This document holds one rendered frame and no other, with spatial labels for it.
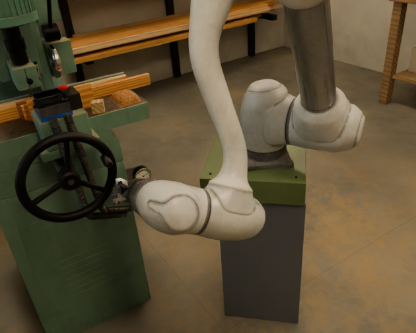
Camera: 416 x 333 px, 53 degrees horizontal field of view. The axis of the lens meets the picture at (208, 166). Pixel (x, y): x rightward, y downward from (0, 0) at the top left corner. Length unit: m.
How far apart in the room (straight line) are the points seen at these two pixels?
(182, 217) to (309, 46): 0.51
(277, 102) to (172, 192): 0.63
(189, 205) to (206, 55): 0.31
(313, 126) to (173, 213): 0.60
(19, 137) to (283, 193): 0.84
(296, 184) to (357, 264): 0.84
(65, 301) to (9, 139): 0.70
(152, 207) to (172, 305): 1.13
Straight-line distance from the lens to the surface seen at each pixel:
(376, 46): 4.50
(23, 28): 1.57
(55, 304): 1.78
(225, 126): 0.90
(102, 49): 3.68
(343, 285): 2.01
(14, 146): 1.40
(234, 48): 4.89
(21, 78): 1.46
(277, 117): 1.33
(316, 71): 1.11
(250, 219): 0.92
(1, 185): 1.45
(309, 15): 0.98
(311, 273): 2.03
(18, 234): 1.55
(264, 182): 1.37
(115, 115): 1.45
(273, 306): 1.78
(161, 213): 0.80
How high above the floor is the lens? 1.44
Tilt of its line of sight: 31 degrees down
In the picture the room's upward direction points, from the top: 5 degrees counter-clockwise
